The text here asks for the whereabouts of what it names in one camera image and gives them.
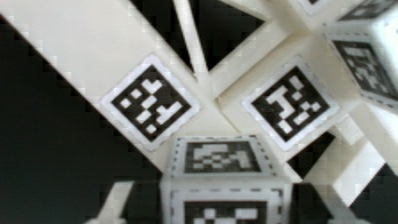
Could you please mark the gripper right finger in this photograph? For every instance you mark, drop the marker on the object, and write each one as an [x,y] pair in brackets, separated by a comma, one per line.
[344,216]

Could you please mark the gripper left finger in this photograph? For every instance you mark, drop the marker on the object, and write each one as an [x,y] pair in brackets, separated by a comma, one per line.
[109,215]

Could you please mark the white chair leg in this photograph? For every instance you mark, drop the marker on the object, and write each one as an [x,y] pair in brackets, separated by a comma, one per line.
[363,35]
[225,187]

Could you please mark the white chair back frame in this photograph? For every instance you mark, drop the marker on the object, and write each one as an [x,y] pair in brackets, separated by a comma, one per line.
[219,67]

